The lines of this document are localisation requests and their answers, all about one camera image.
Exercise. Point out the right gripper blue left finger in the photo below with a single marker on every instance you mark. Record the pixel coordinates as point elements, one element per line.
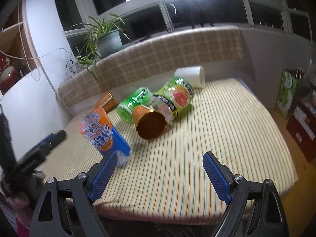
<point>51,215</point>

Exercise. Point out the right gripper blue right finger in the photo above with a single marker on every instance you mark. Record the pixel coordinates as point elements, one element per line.
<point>267,217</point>

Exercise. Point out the orange blue Arctic Ocean cup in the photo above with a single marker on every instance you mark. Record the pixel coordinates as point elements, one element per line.
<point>97,128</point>

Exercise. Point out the far copper orange cup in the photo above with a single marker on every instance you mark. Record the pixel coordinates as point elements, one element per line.
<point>107,102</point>

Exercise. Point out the copper orange cup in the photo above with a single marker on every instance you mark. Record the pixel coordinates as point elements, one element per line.
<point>107,102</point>
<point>149,123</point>

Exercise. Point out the near copper orange cup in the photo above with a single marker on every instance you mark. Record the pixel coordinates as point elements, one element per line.
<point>149,123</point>

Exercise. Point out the green grapefruit label cup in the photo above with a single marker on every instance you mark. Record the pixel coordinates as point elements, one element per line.
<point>172,98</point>

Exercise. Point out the white plastic cup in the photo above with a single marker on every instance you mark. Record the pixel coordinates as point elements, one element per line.
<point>194,75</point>

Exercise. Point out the green plastic cup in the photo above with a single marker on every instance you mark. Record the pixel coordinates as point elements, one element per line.
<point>140,97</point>

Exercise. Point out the striped beige seat cushion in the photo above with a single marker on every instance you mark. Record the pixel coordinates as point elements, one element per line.
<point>164,180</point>

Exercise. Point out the dark red cardboard box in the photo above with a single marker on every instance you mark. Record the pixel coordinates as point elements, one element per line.
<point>301,126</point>

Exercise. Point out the green white shopping bag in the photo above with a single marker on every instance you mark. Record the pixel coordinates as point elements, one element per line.
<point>291,89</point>

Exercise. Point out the potted spider plant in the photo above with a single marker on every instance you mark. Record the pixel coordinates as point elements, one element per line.
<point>101,40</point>

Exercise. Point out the plaid brown back cushion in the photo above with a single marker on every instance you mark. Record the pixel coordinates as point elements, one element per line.
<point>154,56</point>

